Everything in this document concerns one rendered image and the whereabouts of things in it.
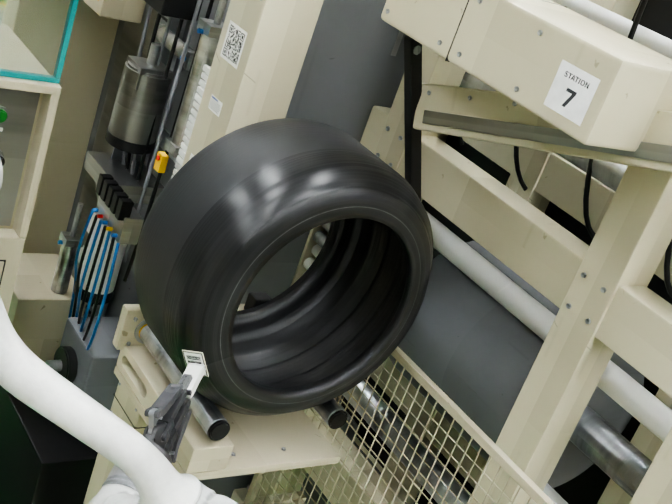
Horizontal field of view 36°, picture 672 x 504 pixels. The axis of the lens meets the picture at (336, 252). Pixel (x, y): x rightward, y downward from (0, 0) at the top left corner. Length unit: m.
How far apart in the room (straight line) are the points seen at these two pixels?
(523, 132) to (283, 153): 0.46
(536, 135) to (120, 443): 0.96
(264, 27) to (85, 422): 0.89
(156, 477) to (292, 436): 0.75
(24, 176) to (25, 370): 1.00
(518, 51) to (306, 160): 0.41
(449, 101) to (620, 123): 0.50
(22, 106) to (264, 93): 0.57
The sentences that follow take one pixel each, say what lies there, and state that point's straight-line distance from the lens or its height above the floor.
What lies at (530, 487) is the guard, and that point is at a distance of 1.99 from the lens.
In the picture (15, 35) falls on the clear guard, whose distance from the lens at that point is 2.26.
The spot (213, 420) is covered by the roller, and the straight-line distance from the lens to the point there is 1.94.
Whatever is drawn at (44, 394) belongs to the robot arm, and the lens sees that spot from 1.47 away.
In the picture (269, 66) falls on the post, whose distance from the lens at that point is 2.04.
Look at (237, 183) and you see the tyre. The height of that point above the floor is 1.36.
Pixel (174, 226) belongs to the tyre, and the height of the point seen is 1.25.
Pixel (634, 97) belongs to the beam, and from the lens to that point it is 1.74.
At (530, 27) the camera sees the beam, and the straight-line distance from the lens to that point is 1.82.
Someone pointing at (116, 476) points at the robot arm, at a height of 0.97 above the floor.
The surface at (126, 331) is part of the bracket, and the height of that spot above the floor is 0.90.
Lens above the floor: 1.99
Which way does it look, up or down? 22 degrees down
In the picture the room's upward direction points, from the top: 20 degrees clockwise
